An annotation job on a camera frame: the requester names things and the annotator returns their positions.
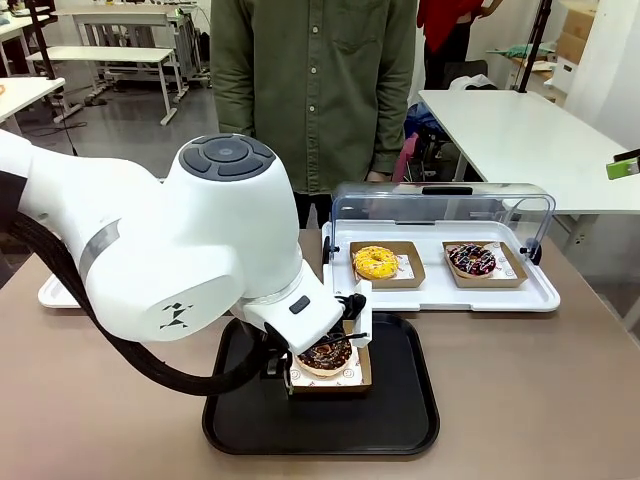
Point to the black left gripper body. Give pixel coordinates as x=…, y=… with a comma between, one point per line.
x=267, y=355

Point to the chocolate sprinkled donut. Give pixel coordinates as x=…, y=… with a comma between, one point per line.
x=330, y=391
x=320, y=365

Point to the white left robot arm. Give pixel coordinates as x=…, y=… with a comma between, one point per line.
x=200, y=240

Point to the person's left forearm green sleeve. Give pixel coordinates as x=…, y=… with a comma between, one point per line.
x=395, y=145

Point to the person's right forearm green sleeve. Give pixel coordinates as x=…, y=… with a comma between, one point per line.
x=235, y=115

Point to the black plastic serving tray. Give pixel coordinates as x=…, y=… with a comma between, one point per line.
x=350, y=425

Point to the yellow glazed donut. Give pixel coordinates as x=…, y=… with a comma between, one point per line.
x=380, y=285
x=365, y=265

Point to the dark purple sprinkled donut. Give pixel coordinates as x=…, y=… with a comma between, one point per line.
x=457, y=260

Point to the person's left hand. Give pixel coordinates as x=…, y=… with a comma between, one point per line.
x=380, y=176

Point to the white storage box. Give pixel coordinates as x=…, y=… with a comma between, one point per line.
x=565, y=75

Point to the large white table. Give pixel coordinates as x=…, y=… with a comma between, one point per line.
x=500, y=125

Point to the black tripod pole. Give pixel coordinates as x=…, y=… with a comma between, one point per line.
x=532, y=55

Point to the teal cloth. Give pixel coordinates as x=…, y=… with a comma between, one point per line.
x=520, y=50

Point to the white display case base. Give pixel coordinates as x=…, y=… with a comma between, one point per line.
x=55, y=297
x=435, y=300

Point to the white plastic bag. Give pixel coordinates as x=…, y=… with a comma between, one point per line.
x=472, y=82

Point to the clear dome display lid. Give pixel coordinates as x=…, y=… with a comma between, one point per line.
x=450, y=205

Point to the person in red top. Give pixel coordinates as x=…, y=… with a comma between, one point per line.
x=440, y=25

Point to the person in green shirt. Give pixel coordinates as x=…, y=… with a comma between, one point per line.
x=315, y=100

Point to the low white bench table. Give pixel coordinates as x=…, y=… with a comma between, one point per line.
x=100, y=54

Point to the black stand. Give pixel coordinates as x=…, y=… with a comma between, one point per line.
x=42, y=40

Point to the small white table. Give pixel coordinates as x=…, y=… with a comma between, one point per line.
x=15, y=25

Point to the white desk with frame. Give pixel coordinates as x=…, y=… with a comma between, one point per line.
x=125, y=12

